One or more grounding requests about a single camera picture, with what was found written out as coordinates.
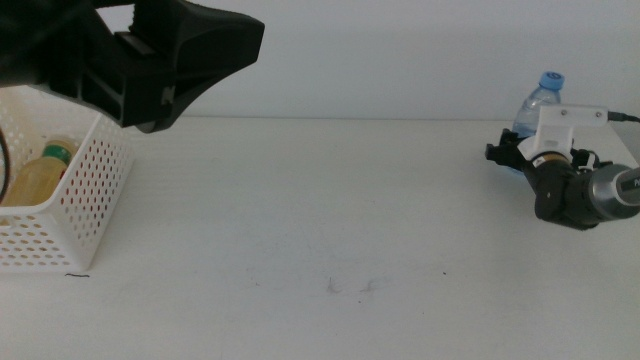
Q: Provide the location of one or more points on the yellow tea bottle white cap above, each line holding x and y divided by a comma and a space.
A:
35, 182

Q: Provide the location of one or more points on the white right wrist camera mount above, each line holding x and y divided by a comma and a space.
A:
570, 120

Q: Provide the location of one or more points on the white perforated plastic basket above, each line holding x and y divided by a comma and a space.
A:
100, 200

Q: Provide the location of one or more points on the small water bottle blue cap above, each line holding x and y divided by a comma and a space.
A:
537, 107

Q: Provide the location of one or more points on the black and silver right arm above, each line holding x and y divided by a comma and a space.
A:
575, 195

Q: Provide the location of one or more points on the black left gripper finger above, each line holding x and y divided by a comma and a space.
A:
210, 50
162, 20

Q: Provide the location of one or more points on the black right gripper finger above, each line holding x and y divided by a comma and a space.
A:
505, 147
587, 159

